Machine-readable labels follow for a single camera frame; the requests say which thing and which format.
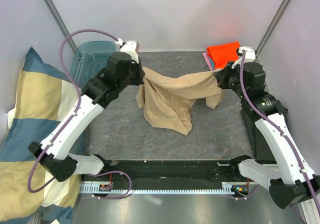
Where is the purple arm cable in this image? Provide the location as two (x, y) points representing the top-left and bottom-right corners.
(238, 50), (320, 217)
(27, 29), (121, 193)

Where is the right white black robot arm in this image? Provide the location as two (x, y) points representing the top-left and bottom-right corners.
(214, 62), (320, 209)

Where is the aluminium frame post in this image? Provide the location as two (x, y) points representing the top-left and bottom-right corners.
(255, 0), (292, 58)
(43, 0), (70, 38)

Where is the dark striped folded garment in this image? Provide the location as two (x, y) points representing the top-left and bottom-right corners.
(241, 102), (276, 163)

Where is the right aluminium frame post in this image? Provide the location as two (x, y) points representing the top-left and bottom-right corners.
(255, 0), (292, 58)

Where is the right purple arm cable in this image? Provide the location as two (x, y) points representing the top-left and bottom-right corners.
(238, 50), (320, 217)

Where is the pink folded t shirt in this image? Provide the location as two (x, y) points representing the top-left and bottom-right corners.
(202, 52), (215, 71)

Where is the left aluminium frame post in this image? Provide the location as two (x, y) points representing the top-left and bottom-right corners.
(43, 0), (70, 38)

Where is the white slotted cable duct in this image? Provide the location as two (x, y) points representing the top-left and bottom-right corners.
(78, 181), (250, 195)

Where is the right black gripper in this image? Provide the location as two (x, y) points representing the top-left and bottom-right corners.
(215, 60), (249, 99)

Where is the beige t shirt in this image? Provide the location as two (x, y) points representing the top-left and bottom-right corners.
(136, 67), (224, 136)

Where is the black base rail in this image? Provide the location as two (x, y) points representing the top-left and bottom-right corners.
(81, 160), (255, 189)

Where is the blue beige striped pillow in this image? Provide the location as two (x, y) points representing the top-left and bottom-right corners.
(0, 48), (80, 224)

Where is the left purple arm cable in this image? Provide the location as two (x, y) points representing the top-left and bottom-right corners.
(27, 29), (121, 193)

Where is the orange folded t shirt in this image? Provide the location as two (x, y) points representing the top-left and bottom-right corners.
(206, 41), (240, 69)

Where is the blue plastic bin lid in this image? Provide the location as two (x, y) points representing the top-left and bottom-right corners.
(70, 40), (116, 89)

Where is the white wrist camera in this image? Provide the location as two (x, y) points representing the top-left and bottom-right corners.
(115, 38), (140, 63)
(236, 46), (256, 63)

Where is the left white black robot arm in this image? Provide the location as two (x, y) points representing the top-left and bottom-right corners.
(28, 51), (144, 182)

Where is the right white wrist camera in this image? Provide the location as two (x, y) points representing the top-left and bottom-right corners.
(236, 46), (256, 63)

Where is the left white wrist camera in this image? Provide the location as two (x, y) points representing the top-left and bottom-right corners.
(115, 38), (140, 63)

